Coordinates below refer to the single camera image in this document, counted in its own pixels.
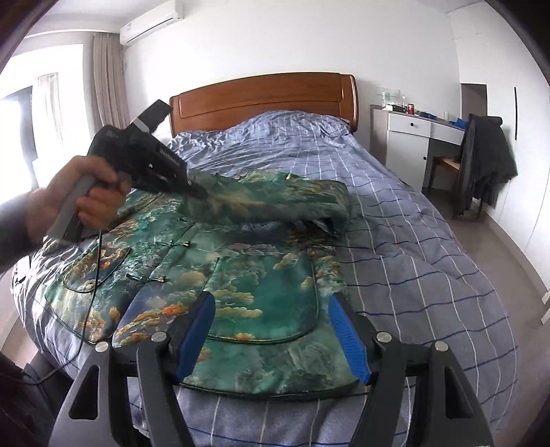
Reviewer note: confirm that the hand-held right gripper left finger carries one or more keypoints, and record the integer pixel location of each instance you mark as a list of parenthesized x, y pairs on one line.
[(197, 339)]

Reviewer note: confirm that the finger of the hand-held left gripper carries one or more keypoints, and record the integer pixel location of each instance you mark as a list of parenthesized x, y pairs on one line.
[(195, 187)]

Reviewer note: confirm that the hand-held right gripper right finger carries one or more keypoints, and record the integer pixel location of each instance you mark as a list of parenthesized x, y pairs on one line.
[(350, 339)]

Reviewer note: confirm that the green printed jacket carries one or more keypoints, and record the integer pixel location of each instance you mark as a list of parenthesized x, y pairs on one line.
[(258, 301)]

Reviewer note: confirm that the person's left forearm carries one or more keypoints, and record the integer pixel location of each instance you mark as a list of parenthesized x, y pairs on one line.
[(15, 232)]

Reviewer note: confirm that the person's left hand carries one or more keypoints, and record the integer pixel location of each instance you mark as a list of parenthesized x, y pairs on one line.
[(51, 202)]

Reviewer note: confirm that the beige curtain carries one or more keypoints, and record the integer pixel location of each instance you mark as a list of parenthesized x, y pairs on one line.
[(109, 81)]

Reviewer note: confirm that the blue plaid duvet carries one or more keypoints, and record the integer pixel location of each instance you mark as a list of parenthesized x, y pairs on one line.
[(408, 258)]

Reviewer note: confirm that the wooden headboard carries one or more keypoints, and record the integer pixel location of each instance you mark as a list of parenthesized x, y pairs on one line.
[(258, 99)]

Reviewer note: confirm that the window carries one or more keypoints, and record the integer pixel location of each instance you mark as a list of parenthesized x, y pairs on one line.
[(25, 116)]

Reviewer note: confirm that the white air conditioner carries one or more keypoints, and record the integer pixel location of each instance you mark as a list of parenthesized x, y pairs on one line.
[(150, 21)]

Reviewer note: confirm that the person's dark clothing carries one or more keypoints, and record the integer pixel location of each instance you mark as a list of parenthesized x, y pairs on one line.
[(21, 404)]

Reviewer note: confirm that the wooden chair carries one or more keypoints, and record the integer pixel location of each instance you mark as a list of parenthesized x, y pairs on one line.
[(444, 165)]

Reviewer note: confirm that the clear container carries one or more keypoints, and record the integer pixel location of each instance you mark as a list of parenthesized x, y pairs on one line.
[(392, 98)]

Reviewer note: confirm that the dark jacket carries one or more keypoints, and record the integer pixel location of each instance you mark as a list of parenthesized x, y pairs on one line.
[(485, 159)]

